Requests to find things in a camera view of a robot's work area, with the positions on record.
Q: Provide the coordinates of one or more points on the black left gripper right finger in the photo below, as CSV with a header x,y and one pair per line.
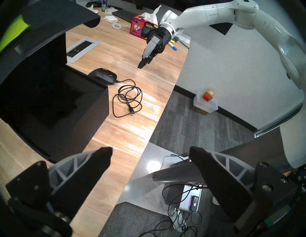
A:
x,y
227,181

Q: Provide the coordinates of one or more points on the colourful floral tissue box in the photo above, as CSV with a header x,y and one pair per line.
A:
x,y
136,26

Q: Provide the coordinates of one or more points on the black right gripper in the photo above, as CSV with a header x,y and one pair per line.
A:
x,y
165,39

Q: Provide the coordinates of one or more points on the whiteboard cleaner spray bottle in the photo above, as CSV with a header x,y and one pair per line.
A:
x,y
104,6

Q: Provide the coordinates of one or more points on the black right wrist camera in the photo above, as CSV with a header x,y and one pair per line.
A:
x,y
148,32

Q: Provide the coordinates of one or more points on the small brown cardboard box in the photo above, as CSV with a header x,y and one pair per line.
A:
x,y
208,95

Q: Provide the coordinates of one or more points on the silver electronics box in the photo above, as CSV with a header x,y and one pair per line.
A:
x,y
186,200

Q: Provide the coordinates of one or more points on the crumpled white tissue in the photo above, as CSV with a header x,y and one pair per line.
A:
x,y
110,10
92,9

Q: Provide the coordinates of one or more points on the blue capped white marker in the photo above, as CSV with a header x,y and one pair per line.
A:
x,y
173,46

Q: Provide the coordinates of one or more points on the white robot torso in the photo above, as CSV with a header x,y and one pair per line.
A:
x,y
294,133

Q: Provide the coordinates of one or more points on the white paper sheet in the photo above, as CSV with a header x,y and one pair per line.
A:
x,y
185,38

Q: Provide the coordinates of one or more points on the flat brown cardboard box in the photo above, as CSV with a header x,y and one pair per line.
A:
x,y
199,111

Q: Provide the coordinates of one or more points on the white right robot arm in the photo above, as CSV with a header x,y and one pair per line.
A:
x,y
227,14

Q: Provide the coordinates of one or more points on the black keyboard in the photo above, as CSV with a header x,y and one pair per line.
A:
x,y
125,16

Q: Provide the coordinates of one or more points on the silver table power outlet panel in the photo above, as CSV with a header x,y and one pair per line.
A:
x,y
81,50

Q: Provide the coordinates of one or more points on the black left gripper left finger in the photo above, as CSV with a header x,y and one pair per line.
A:
x,y
79,176

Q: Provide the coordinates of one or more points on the clear plastic storage bin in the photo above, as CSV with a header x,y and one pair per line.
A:
x,y
210,106

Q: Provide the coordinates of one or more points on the black cardboard box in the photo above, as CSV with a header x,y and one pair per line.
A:
x,y
90,114

